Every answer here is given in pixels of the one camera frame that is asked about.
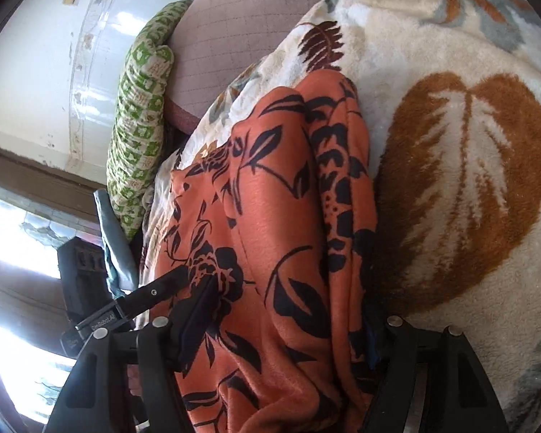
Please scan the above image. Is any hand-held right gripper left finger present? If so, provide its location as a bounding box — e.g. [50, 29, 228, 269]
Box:
[49, 277, 219, 433]

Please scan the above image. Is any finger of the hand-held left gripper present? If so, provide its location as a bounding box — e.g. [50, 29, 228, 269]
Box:
[75, 266, 192, 332]

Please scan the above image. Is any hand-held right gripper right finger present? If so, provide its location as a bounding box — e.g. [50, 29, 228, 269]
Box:
[360, 315, 511, 433]

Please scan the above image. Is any orange floral garment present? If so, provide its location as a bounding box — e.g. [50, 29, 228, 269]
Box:
[137, 73, 380, 433]

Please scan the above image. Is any blue-grey hanging cloth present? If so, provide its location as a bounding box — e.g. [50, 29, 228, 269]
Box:
[93, 188, 139, 299]

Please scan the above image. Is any green patterned pillow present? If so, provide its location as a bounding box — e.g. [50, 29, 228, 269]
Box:
[106, 0, 193, 238]

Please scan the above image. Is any cream leaf-print fleece blanket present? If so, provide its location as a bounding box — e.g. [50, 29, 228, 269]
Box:
[140, 0, 541, 433]

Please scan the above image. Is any mauve quilted mattress cover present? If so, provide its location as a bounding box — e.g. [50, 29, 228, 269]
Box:
[163, 0, 359, 137]

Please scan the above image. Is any brown wooden window frame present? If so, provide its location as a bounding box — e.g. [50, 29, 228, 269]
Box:
[0, 139, 105, 235]

